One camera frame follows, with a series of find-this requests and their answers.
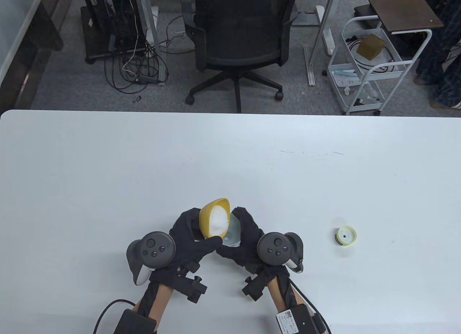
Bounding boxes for person's left hand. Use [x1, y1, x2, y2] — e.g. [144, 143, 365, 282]
[149, 208, 224, 280]

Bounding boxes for person's right hand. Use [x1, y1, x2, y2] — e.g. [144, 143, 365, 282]
[215, 206, 268, 274]

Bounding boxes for pale blue plastic container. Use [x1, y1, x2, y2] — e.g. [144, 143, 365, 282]
[221, 213, 241, 248]

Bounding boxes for yellow measuring cup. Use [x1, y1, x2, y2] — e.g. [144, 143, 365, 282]
[199, 198, 231, 240]

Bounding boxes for black forearm box white label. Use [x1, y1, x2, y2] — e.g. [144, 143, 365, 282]
[275, 304, 325, 334]

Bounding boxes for person's left forearm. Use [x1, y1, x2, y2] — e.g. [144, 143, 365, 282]
[133, 278, 181, 334]

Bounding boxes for person's right forearm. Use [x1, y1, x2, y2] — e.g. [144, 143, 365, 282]
[266, 271, 307, 324]

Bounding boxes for plain black forearm box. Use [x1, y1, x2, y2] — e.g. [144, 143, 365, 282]
[113, 309, 158, 334]

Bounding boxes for white powder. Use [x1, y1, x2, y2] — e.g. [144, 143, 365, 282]
[210, 204, 230, 237]

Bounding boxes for right hand black controller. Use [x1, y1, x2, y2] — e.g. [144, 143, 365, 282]
[256, 232, 304, 274]

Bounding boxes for hand black controller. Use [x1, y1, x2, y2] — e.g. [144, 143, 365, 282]
[256, 232, 304, 274]
[126, 231, 176, 286]

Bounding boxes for left hand black controller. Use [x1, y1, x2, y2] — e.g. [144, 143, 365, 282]
[126, 231, 176, 286]

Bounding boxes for pale yellow round lid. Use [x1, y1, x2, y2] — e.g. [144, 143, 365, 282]
[335, 226, 358, 247]

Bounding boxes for black office chair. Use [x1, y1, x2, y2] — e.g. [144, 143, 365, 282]
[180, 0, 300, 113]

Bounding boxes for white utility cart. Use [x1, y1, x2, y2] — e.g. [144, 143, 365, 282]
[327, 15, 433, 117]

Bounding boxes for white power strip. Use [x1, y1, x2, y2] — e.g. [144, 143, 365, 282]
[315, 5, 336, 56]

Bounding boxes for black computer cart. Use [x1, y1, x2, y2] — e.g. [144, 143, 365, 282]
[80, 0, 152, 64]

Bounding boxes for brown cardboard box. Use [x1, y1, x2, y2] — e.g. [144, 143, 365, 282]
[356, 34, 386, 62]

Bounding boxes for dark side desk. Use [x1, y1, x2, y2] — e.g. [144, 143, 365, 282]
[0, 0, 78, 111]

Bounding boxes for brown top side table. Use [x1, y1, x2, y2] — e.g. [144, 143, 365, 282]
[361, 0, 444, 34]

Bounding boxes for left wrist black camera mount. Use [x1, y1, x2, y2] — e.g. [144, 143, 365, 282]
[176, 265, 209, 304]

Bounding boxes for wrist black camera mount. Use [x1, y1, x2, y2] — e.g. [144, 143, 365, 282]
[176, 265, 209, 304]
[241, 267, 275, 302]

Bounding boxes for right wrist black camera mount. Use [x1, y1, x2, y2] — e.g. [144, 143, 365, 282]
[241, 267, 275, 302]

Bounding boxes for black cable of labelled box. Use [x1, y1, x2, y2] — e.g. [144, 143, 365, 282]
[289, 279, 330, 334]

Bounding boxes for black cable of plain box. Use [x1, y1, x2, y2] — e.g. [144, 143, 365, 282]
[93, 299, 136, 334]

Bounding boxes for tangle of floor cables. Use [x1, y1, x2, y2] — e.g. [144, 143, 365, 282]
[104, 13, 197, 95]

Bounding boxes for white desk leg with cables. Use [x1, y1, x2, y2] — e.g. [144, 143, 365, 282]
[138, 0, 169, 87]

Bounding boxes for black cable coil in cart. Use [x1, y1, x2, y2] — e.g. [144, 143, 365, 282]
[344, 33, 397, 75]

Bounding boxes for white desk leg frame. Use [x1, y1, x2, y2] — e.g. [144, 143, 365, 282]
[303, 0, 343, 87]

